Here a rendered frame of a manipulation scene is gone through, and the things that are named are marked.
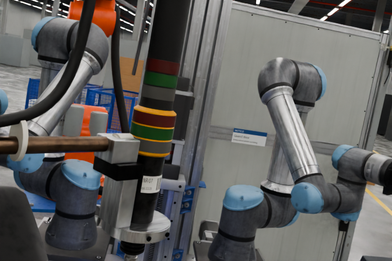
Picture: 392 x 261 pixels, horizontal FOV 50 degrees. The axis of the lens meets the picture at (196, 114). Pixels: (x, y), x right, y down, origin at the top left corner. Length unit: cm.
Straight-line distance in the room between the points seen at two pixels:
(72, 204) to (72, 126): 307
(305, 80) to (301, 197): 39
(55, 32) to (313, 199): 82
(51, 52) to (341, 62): 174
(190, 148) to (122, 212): 99
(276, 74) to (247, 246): 52
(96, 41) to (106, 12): 333
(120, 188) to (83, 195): 85
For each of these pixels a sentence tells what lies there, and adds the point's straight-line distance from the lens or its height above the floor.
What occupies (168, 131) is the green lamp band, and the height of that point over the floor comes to 154.
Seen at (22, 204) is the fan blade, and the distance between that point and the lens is 55.
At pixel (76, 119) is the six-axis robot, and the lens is 430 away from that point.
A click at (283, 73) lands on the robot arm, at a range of 123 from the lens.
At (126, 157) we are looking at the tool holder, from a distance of 39.
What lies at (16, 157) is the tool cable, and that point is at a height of 151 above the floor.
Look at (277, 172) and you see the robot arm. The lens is 135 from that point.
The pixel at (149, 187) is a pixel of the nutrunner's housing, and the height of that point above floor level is 148.
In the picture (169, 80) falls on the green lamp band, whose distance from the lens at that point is 40.
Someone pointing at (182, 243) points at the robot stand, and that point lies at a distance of 149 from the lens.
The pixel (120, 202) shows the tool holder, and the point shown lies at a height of 147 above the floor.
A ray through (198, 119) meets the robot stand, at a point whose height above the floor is 144.
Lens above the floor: 160
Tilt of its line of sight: 6 degrees down
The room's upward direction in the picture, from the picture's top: 10 degrees clockwise
